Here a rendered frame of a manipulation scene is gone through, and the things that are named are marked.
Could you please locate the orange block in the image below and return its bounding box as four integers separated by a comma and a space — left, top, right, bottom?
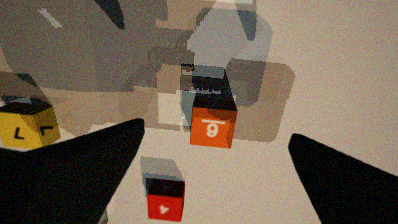
190, 97, 238, 149

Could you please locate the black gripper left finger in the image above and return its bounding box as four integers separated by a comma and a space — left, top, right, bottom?
0, 118, 145, 224

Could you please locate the brown block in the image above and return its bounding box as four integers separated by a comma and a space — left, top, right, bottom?
97, 209, 108, 224

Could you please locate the red block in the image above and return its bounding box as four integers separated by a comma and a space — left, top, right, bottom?
147, 178, 185, 222

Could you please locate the yellow and black block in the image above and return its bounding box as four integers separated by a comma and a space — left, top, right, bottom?
0, 102, 61, 149

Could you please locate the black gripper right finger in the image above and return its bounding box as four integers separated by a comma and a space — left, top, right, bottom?
288, 133, 398, 224

